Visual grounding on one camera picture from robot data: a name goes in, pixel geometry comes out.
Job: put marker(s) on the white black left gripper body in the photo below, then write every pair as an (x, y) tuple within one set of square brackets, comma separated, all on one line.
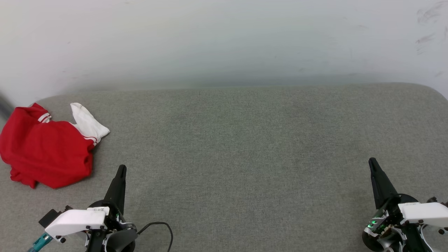
[(75, 220)]

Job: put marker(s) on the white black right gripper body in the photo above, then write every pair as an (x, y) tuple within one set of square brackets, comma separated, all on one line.
[(423, 213)]

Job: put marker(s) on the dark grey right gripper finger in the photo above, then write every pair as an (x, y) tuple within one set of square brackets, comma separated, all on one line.
[(381, 185)]

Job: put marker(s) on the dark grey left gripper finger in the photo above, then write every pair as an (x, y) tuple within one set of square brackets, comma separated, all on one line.
[(117, 190)]

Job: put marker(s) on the red and white shirt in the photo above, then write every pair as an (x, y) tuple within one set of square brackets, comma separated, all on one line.
[(45, 154)]

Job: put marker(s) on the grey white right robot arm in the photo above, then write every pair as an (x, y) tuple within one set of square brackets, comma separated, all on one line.
[(392, 242)]

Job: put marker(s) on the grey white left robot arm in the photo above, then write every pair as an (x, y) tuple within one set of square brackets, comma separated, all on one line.
[(120, 242)]

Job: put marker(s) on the grey fabric sofa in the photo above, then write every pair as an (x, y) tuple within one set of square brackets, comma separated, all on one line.
[(238, 157)]

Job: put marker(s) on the dark grey baseboard strip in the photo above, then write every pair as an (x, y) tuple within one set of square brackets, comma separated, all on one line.
[(4, 105)]

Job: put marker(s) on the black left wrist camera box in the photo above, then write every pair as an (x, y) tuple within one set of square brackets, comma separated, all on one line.
[(49, 217)]

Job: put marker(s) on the teal camera connector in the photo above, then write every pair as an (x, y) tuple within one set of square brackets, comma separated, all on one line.
[(42, 240)]

